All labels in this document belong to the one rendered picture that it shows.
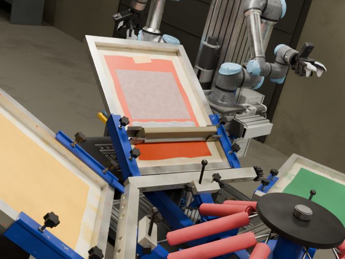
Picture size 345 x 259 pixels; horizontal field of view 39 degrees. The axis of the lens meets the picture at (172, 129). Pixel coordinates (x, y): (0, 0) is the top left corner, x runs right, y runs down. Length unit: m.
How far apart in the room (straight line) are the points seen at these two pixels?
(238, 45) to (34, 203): 1.83
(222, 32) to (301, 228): 1.64
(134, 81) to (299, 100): 3.59
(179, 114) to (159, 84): 0.19
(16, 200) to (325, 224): 1.01
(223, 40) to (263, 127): 0.58
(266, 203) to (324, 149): 4.02
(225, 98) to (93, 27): 5.79
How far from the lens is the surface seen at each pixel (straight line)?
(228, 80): 2.78
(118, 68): 2.46
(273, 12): 2.78
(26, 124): 1.86
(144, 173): 2.10
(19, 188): 1.57
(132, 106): 2.34
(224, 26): 3.02
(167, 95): 2.50
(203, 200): 2.11
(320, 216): 1.81
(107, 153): 2.62
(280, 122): 5.97
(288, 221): 1.69
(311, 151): 5.81
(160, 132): 2.17
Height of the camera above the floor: 2.10
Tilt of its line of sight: 22 degrees down
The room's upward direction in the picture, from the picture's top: 15 degrees clockwise
